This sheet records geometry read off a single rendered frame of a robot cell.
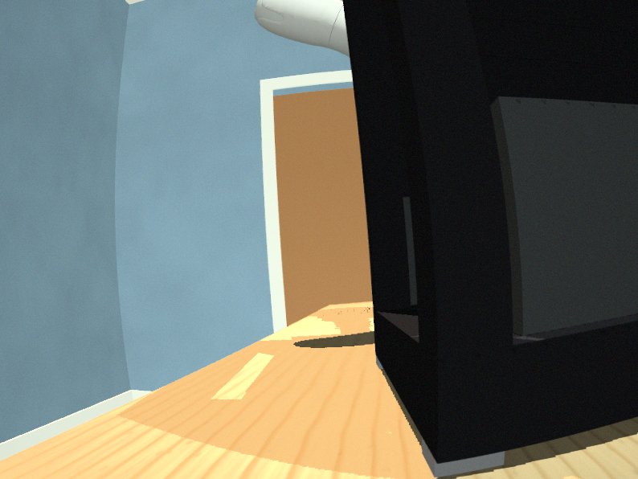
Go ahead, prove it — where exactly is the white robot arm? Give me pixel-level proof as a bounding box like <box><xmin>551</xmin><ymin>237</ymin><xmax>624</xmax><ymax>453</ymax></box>
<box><xmin>255</xmin><ymin>0</ymin><xmax>350</xmax><ymax>57</ymax></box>

